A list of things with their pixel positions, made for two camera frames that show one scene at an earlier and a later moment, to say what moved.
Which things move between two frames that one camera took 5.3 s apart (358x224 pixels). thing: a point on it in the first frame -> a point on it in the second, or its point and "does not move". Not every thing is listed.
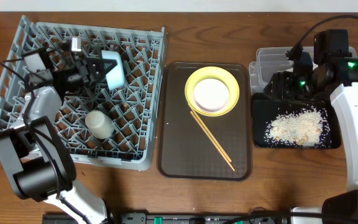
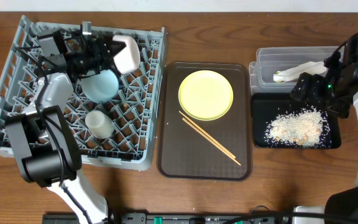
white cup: x=99 y=124 does not move
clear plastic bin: x=270 y=60 does not move
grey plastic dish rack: x=117 y=127 does not move
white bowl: x=211 y=95 -> x=127 y=60
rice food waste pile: x=307 y=127 does not move
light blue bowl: x=115 y=76 -> x=100 y=88
